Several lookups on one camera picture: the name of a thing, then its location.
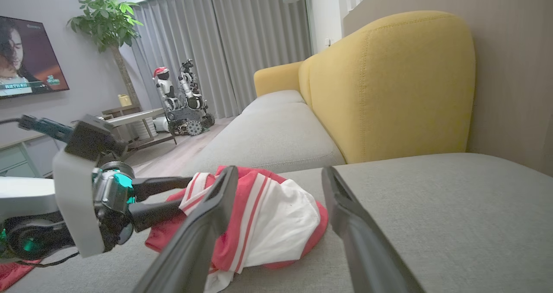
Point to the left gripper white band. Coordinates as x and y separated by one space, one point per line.
77 198

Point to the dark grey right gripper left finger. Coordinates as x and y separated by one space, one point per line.
194 250

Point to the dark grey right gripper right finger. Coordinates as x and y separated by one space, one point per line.
367 258

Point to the red white striped sports garment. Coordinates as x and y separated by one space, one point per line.
276 224

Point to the red garment with ribbed waistband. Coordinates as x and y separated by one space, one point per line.
13 273

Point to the wooden coffee table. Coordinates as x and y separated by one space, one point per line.
134 118

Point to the large grey sofa seat cushion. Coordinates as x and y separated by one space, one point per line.
453 219

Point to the wheeled white black robot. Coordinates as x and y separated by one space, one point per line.
185 107

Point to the yellow pot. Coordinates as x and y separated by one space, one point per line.
125 100

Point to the red santa hat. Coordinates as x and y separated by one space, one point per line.
161 71

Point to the pale green tv cabinet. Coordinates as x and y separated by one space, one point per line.
21 157

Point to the small grey sofa seat cushion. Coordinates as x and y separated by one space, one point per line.
272 99

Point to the grey curtain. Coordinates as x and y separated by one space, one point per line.
224 46

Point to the large yellow sofa backrest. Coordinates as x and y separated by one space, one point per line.
389 90

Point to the green potted tree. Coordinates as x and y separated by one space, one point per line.
108 25

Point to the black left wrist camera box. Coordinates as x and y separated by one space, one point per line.
93 137

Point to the wall mounted television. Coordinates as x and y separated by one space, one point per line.
26 59

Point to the white wall switch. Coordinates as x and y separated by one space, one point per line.
328 42

